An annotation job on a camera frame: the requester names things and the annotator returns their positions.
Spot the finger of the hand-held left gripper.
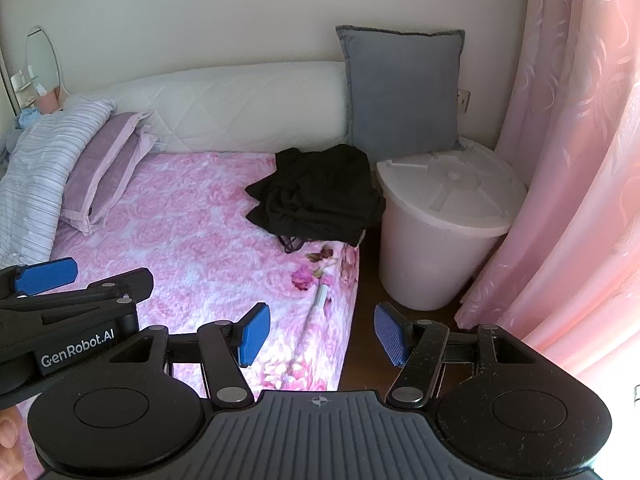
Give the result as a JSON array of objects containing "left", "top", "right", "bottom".
[
  {"left": 0, "top": 257, "right": 79, "bottom": 303},
  {"left": 0, "top": 267, "right": 155, "bottom": 356}
]

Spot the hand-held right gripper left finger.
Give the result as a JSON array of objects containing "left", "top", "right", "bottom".
[{"left": 107, "top": 302, "right": 271, "bottom": 408}]

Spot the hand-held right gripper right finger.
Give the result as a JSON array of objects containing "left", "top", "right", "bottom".
[{"left": 374, "top": 301, "right": 533, "bottom": 408}]

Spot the black garment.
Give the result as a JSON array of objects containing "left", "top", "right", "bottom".
[{"left": 245, "top": 144, "right": 387, "bottom": 254}]

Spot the person's left hand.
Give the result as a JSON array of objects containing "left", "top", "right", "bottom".
[{"left": 0, "top": 407, "right": 23, "bottom": 478}]

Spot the white pink stick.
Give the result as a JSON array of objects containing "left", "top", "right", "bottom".
[{"left": 280, "top": 284, "right": 331, "bottom": 392}]

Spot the white plastic bucket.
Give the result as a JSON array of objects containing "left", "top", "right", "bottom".
[{"left": 378, "top": 205, "right": 512, "bottom": 311}]

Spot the striped light quilt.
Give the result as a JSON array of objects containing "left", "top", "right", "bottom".
[{"left": 0, "top": 99, "right": 118, "bottom": 268}]

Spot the pink floral bed blanket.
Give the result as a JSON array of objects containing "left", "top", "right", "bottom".
[{"left": 15, "top": 152, "right": 361, "bottom": 461}]

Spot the purple pillow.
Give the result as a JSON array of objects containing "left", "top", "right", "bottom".
[{"left": 60, "top": 110, "right": 163, "bottom": 235}]

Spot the white bucket lid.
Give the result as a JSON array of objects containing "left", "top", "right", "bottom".
[{"left": 376, "top": 137, "right": 528, "bottom": 235}]

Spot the white vanity shelf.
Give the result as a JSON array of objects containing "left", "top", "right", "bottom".
[{"left": 7, "top": 72, "right": 42, "bottom": 108}]

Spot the oval mirror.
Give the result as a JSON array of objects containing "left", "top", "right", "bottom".
[{"left": 24, "top": 26, "right": 63, "bottom": 102}]

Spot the white padded headboard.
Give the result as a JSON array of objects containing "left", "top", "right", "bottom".
[{"left": 62, "top": 61, "right": 351, "bottom": 154}]

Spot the grey pillow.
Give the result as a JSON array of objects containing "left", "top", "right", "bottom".
[{"left": 336, "top": 25, "right": 466, "bottom": 153}]

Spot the pink curtain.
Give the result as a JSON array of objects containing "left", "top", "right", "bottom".
[{"left": 455, "top": 0, "right": 640, "bottom": 403}]

